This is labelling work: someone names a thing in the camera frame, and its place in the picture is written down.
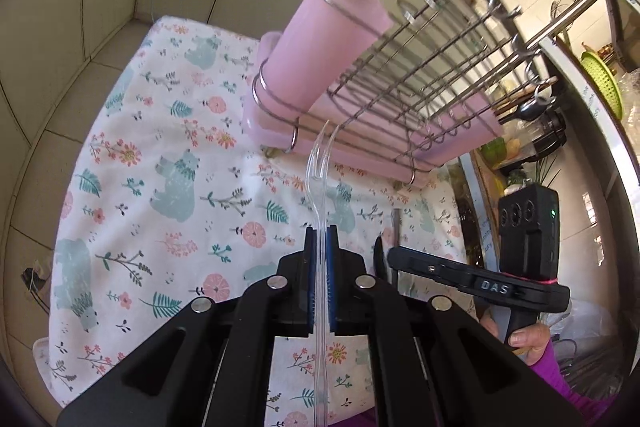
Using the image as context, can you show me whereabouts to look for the shelf board with white edge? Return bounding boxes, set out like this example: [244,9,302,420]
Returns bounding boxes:
[540,0,640,308]

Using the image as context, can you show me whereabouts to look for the floral printed cloth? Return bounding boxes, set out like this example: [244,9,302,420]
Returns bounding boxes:
[32,14,481,427]

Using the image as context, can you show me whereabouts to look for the light wooden chopstick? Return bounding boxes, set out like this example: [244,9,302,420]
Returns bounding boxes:
[492,76,559,112]

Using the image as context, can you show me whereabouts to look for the metal wire utensil rack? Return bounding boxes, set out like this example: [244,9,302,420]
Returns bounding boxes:
[250,0,561,188]

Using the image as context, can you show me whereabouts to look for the green pepper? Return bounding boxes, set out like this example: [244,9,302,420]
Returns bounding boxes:
[480,138,509,168]

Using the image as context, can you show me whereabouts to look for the person's right forearm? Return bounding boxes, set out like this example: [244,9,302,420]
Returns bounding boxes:
[527,339,621,427]

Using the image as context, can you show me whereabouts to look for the clear plastic fork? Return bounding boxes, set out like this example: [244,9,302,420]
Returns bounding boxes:
[304,119,342,427]

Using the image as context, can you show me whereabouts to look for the white plastic bag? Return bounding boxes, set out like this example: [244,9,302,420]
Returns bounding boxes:
[542,297,618,358]

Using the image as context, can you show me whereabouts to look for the metal shelf frame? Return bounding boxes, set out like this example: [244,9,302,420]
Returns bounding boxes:
[520,0,628,52]

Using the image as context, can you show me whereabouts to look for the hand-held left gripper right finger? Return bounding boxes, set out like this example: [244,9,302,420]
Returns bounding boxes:
[327,227,583,427]

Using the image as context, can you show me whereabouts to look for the black blender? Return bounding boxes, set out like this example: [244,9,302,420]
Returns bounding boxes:
[530,107,569,150]

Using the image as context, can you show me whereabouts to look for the person's right hand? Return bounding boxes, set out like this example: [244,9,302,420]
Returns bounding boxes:
[480,310,552,366]

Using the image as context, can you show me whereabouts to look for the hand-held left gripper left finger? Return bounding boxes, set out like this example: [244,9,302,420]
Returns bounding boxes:
[57,229,317,427]

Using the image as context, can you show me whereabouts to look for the pink plastic drip tray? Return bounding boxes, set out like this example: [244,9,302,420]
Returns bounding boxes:
[242,32,436,188]

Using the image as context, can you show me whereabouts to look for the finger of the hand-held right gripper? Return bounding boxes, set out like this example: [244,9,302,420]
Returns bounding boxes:
[373,236,387,288]
[388,247,470,294]

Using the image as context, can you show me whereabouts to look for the large pink plastic cup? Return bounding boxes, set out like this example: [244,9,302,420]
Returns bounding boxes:
[262,0,396,112]

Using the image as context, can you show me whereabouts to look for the metal strainer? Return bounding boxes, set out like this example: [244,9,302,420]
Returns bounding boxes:
[550,0,576,25]

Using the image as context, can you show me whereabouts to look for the green plastic basket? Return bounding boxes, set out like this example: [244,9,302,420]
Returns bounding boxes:
[580,51,626,120]

